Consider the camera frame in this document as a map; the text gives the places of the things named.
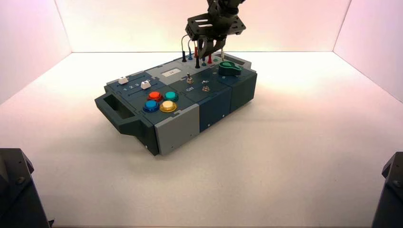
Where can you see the metal toggle switch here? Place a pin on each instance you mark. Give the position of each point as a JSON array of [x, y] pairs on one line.
[[206, 88], [189, 79]]

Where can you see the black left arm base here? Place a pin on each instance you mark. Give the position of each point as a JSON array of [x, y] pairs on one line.
[[19, 195]]

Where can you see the blue round push button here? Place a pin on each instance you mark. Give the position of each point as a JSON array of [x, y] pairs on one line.
[[151, 106]]

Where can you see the white slider cap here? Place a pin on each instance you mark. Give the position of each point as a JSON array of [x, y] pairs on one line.
[[145, 85], [123, 80]]

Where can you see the orange round push button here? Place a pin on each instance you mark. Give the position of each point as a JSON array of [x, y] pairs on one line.
[[155, 95]]

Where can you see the yellow round push button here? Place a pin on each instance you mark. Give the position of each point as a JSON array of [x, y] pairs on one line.
[[168, 106]]

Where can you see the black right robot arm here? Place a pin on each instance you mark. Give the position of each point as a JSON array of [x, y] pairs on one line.
[[225, 6]]

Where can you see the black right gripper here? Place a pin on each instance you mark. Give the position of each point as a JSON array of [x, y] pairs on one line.
[[220, 26]]

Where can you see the teal round push button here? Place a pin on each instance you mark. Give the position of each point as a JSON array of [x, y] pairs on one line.
[[171, 96]]

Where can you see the blue grey control task box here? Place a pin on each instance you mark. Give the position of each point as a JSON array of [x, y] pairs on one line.
[[176, 122]]

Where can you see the green rotary knob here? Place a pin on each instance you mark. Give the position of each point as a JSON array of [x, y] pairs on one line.
[[229, 69]]

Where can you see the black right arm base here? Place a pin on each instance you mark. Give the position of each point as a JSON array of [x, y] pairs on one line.
[[390, 195]]

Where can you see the white rectangular label display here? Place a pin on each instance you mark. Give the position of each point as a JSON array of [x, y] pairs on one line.
[[171, 72]]

